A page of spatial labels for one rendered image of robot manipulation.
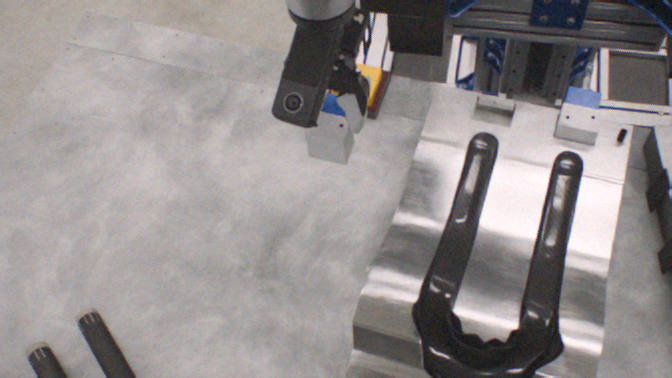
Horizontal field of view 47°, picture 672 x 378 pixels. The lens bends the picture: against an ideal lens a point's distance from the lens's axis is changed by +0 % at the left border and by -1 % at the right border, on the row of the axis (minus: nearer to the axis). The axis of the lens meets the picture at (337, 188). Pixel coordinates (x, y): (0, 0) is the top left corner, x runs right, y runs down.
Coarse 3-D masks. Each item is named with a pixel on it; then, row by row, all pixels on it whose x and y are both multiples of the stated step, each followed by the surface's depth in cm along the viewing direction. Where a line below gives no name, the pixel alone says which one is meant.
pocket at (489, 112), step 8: (480, 104) 104; (488, 104) 104; (496, 104) 104; (472, 112) 102; (480, 112) 105; (488, 112) 105; (496, 112) 105; (504, 112) 104; (512, 112) 103; (480, 120) 104; (488, 120) 104; (496, 120) 104; (504, 120) 104
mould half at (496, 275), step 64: (448, 128) 101; (512, 128) 100; (448, 192) 96; (512, 192) 96; (384, 256) 89; (512, 256) 90; (576, 256) 91; (384, 320) 83; (512, 320) 82; (576, 320) 82
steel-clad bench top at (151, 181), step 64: (64, 64) 124; (128, 64) 123; (192, 64) 122; (256, 64) 121; (64, 128) 117; (128, 128) 116; (192, 128) 115; (256, 128) 114; (384, 128) 112; (640, 128) 109; (0, 192) 112; (64, 192) 111; (128, 192) 110; (192, 192) 109; (256, 192) 108; (320, 192) 108; (384, 192) 107; (640, 192) 104; (0, 256) 106; (64, 256) 106; (128, 256) 105; (192, 256) 104; (256, 256) 103; (320, 256) 103; (640, 256) 99; (0, 320) 101; (64, 320) 101; (128, 320) 100; (192, 320) 99; (256, 320) 99; (320, 320) 98; (640, 320) 95
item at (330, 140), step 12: (336, 96) 98; (324, 108) 97; (336, 108) 97; (324, 120) 94; (336, 120) 94; (312, 132) 94; (324, 132) 94; (336, 132) 93; (348, 132) 94; (312, 144) 95; (324, 144) 95; (336, 144) 94; (348, 144) 96; (312, 156) 98; (324, 156) 97; (336, 156) 96; (348, 156) 97
